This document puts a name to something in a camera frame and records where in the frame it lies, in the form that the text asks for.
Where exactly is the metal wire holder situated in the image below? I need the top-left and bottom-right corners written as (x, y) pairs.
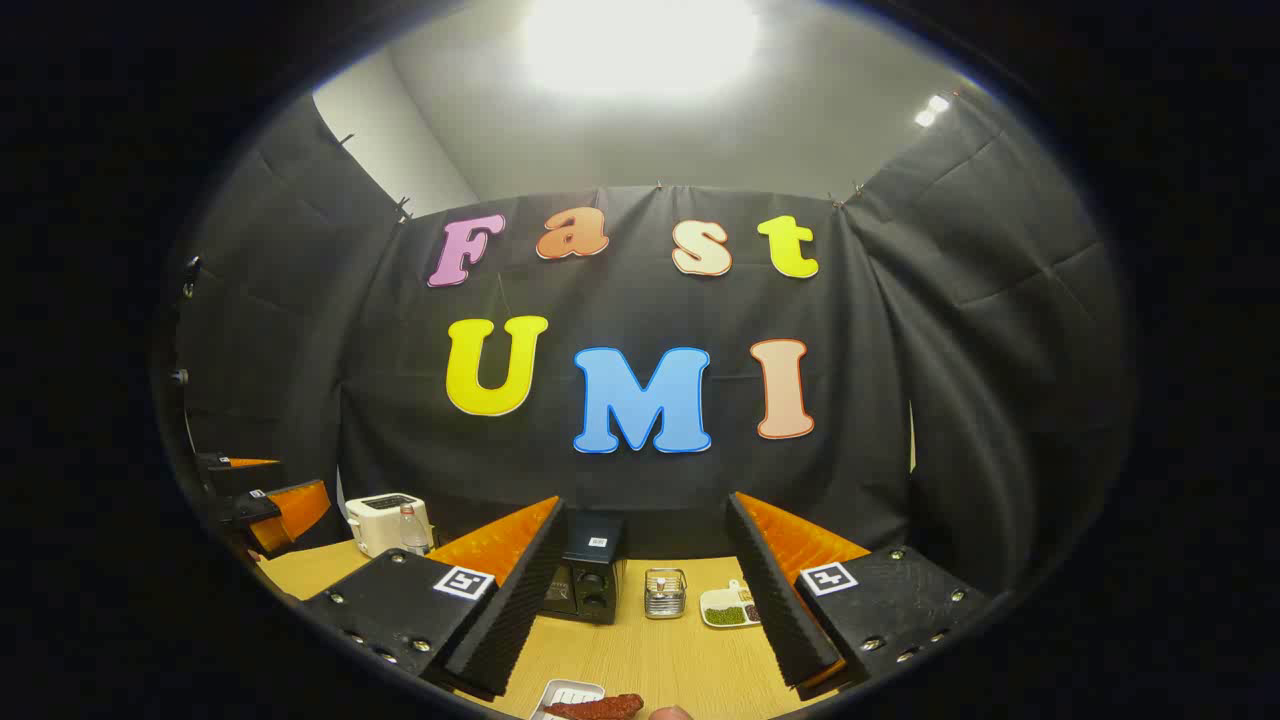
top-left (644, 568), bottom-right (688, 621)

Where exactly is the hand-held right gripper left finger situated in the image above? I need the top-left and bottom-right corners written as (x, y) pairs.
top-left (300, 495), bottom-right (568, 701)

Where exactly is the large ceiling light panel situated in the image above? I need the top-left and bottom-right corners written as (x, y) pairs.
top-left (520, 0), bottom-right (761, 98)

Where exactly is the black backdrop cloth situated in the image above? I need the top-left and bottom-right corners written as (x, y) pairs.
top-left (160, 90), bottom-right (1136, 601)

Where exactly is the white plate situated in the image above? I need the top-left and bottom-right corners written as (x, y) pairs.
top-left (530, 679), bottom-right (607, 720)

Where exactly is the white divided dish with beans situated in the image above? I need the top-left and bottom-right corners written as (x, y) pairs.
top-left (699, 580), bottom-right (763, 629)

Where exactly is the black electric oven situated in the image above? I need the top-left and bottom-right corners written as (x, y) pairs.
top-left (540, 510), bottom-right (628, 626)

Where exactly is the red-brown roast meat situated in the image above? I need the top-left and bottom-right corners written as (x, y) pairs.
top-left (545, 693), bottom-right (645, 720)

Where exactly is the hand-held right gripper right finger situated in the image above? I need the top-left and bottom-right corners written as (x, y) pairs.
top-left (725, 490), bottom-right (991, 701)

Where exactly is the white toaster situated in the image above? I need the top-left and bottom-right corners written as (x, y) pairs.
top-left (345, 493), bottom-right (433, 559)

